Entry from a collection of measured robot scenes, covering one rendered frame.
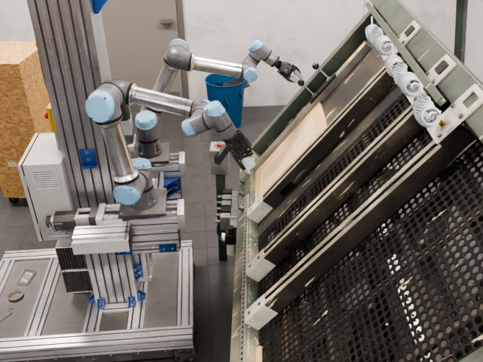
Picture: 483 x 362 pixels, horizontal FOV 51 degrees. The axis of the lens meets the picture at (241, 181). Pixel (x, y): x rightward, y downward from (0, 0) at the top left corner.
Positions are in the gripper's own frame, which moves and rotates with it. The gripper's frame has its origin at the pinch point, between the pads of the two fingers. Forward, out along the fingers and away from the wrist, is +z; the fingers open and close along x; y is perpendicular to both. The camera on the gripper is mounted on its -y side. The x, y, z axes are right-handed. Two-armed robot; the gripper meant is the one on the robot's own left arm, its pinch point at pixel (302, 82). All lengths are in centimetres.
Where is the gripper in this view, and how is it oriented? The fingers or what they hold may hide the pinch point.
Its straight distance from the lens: 289.3
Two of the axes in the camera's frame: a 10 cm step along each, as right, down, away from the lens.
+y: -1.8, -2.8, 9.4
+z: 8.0, 5.2, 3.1
